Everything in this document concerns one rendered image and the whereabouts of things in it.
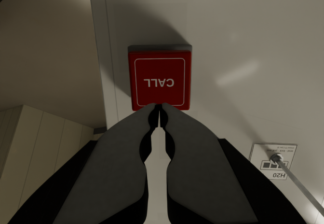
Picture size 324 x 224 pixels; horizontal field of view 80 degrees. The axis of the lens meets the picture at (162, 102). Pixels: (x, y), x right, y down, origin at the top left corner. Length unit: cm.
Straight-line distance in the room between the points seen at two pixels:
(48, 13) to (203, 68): 161
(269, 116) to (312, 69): 6
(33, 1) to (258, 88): 162
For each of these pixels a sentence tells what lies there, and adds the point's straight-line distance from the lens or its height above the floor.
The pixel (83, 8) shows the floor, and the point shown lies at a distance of 162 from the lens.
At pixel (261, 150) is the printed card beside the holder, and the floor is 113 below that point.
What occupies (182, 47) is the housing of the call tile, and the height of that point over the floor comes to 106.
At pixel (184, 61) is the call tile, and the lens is 16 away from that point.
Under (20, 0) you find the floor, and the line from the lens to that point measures 175.
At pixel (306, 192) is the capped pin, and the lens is 23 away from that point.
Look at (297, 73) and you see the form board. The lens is 23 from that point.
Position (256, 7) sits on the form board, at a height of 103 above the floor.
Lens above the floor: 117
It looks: 25 degrees down
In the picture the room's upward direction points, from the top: 179 degrees clockwise
